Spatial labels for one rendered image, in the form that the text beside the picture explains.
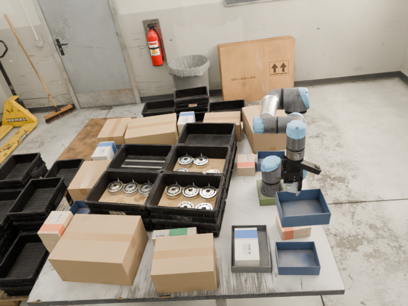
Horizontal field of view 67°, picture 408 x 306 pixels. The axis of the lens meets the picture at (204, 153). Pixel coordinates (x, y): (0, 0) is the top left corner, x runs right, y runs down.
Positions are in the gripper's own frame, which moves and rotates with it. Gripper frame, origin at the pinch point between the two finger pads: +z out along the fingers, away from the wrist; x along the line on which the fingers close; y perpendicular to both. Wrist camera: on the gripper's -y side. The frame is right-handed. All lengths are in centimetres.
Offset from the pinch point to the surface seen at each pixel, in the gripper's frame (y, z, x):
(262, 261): 16.9, 42.0, 3.7
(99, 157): 130, 23, -80
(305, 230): -7.4, 35.6, -10.6
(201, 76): 68, 37, -290
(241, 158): 23, 29, -75
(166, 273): 63, 28, 20
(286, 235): 2.4, 38.0, -9.4
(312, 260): -8.3, 42.0, 3.8
